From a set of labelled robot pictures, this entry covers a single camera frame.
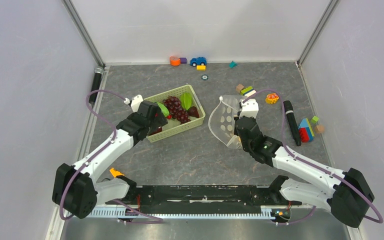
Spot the green cucumber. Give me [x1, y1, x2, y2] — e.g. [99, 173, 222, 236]
[156, 102, 170, 118]

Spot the clear dotted zip bag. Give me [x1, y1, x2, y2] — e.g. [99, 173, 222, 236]
[208, 95, 244, 150]

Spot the purple grape bunch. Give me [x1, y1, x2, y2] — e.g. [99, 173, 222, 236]
[162, 96, 191, 124]

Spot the pale green plastic basket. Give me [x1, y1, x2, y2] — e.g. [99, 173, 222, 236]
[144, 84, 206, 143]

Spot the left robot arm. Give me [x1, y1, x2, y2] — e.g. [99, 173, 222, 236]
[51, 100, 168, 220]

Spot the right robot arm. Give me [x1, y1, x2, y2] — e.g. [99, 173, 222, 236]
[234, 116, 375, 228]

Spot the green blue white brick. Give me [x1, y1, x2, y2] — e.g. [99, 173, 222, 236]
[239, 86, 257, 98]

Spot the brown wooden cube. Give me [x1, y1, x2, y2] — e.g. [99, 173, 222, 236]
[235, 84, 245, 94]

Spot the green leaf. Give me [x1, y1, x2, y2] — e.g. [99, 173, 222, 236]
[179, 92, 193, 111]

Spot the yellow orange toy figure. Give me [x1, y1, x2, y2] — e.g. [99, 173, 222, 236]
[265, 92, 280, 104]

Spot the dark brown date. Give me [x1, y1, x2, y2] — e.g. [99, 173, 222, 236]
[187, 106, 200, 118]

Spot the black microphone on right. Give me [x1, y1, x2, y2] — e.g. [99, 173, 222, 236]
[283, 100, 302, 147]

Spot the black microphone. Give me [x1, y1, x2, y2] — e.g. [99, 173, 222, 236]
[88, 66, 104, 105]
[283, 100, 302, 147]

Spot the orange round block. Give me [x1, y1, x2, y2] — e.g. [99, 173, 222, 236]
[169, 56, 182, 67]

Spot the teal triangular block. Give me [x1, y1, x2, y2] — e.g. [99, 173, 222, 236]
[229, 61, 238, 69]

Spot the purple block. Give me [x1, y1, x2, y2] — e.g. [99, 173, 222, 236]
[179, 57, 188, 64]

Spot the multicolour brick stack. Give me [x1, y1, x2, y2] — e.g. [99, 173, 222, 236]
[298, 118, 315, 143]

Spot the yellow rectangular block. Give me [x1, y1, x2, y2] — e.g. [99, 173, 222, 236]
[196, 65, 206, 71]

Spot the black microphone on left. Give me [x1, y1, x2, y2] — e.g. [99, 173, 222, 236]
[88, 66, 104, 105]

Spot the blue toy car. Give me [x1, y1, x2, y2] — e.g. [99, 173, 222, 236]
[189, 56, 207, 67]

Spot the small green cube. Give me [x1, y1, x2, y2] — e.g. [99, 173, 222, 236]
[310, 115, 319, 125]

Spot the small tan cube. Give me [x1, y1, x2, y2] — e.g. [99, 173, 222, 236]
[314, 125, 325, 134]

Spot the black base bar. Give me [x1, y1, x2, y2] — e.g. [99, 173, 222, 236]
[121, 185, 302, 214]

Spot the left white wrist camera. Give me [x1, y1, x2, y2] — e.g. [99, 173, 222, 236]
[123, 94, 144, 113]

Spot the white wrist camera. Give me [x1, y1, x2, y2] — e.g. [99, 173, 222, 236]
[123, 94, 144, 113]
[238, 98, 259, 119]

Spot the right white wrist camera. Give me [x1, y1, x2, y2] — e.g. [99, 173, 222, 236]
[238, 98, 259, 119]

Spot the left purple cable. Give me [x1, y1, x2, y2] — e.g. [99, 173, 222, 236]
[58, 89, 128, 222]

